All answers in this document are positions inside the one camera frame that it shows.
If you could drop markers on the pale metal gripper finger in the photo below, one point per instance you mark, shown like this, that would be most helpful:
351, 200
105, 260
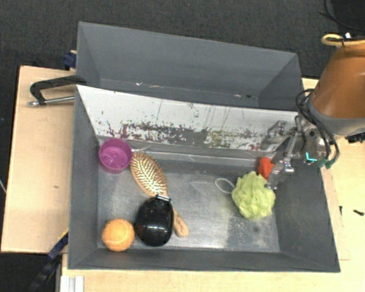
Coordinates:
275, 136
278, 174

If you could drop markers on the red-orange small block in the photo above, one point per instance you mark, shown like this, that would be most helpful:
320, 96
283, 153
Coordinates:
264, 168

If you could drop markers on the green bath loofah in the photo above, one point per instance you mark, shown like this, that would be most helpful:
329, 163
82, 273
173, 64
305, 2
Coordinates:
254, 196

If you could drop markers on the small black screw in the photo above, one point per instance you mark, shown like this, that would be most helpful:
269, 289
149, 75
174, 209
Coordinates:
359, 213

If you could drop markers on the grey metal bin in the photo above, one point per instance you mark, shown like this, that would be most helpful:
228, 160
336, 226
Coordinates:
202, 214

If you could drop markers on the wooden hairbrush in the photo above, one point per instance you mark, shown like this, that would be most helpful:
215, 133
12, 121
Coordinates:
148, 174

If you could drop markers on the glossy black rounded case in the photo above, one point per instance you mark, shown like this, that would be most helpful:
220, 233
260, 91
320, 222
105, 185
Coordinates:
154, 222

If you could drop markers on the purple plastic cup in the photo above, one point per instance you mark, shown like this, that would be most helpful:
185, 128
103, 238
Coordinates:
115, 157

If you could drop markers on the orange ball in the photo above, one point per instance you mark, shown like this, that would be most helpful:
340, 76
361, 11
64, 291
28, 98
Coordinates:
118, 235

